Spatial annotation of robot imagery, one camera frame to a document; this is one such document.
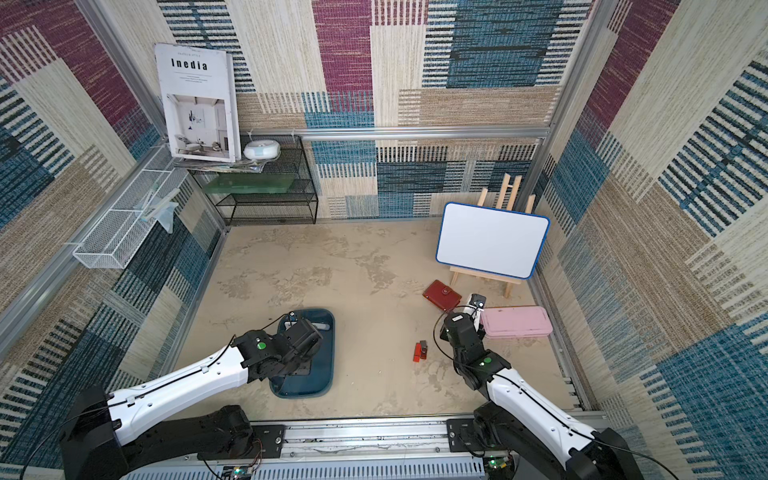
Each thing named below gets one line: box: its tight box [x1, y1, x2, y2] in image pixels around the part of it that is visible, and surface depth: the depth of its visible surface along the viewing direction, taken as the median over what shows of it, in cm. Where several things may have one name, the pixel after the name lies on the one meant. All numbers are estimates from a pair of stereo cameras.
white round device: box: [243, 139, 281, 160], surface depth 89 cm
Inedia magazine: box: [154, 43, 242, 163], surface depth 79 cm
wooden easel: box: [449, 173, 537, 298], surface depth 96 cm
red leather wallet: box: [422, 280, 462, 311], surface depth 101 cm
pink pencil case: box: [480, 306, 553, 339], surface depth 92 cm
